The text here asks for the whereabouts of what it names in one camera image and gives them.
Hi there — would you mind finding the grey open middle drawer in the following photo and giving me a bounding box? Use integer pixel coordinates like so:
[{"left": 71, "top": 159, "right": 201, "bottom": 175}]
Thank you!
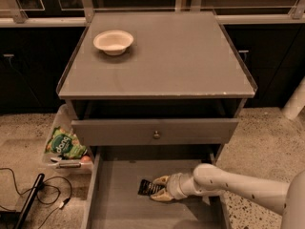
[{"left": 81, "top": 146, "right": 232, "bottom": 229}]

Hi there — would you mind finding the black cable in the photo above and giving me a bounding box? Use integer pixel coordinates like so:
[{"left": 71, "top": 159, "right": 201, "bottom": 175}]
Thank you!
[{"left": 0, "top": 167, "right": 73, "bottom": 229}]

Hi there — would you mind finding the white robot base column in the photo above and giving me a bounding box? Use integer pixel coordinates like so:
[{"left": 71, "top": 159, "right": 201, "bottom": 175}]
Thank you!
[{"left": 282, "top": 76, "right": 305, "bottom": 120}]

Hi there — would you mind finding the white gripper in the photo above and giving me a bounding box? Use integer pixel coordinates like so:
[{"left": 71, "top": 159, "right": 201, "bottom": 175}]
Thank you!
[{"left": 150, "top": 173, "right": 199, "bottom": 202}]

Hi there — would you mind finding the orange round fruit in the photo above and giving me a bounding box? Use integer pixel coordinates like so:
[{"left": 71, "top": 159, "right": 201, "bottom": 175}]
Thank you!
[{"left": 80, "top": 156, "right": 92, "bottom": 162}]

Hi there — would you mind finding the brass drawer knob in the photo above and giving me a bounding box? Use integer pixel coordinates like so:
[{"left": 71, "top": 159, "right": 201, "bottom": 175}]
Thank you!
[{"left": 152, "top": 131, "right": 161, "bottom": 139}]

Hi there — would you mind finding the grey drawer cabinet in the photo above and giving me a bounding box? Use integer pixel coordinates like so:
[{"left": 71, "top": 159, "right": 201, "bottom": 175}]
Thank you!
[{"left": 58, "top": 11, "right": 257, "bottom": 158}]

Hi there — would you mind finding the black flat bar device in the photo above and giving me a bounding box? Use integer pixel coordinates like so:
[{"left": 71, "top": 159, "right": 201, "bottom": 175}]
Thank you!
[{"left": 13, "top": 173, "right": 45, "bottom": 229}]

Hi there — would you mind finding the grey top drawer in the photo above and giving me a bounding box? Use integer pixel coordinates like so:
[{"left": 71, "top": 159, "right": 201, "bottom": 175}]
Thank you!
[{"left": 71, "top": 118, "right": 238, "bottom": 146}]

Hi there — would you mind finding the green snack bag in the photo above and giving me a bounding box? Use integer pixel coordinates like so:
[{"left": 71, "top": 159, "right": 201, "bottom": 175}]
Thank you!
[{"left": 45, "top": 127, "right": 87, "bottom": 159}]

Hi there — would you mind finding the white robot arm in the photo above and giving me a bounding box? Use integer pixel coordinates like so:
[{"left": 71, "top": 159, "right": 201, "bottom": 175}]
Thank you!
[{"left": 151, "top": 163, "right": 305, "bottom": 229}]

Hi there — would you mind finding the black rxbar chocolate wrapper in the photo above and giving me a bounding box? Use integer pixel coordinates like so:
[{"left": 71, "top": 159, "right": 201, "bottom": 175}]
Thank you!
[{"left": 138, "top": 179, "right": 163, "bottom": 196}]

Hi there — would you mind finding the white paper bowl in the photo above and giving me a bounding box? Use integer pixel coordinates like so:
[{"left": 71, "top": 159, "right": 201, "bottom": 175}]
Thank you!
[{"left": 93, "top": 31, "right": 133, "bottom": 56}]

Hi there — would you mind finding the metal railing frame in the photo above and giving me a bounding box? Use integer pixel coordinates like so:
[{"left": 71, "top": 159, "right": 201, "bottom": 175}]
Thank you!
[{"left": 0, "top": 0, "right": 305, "bottom": 28}]

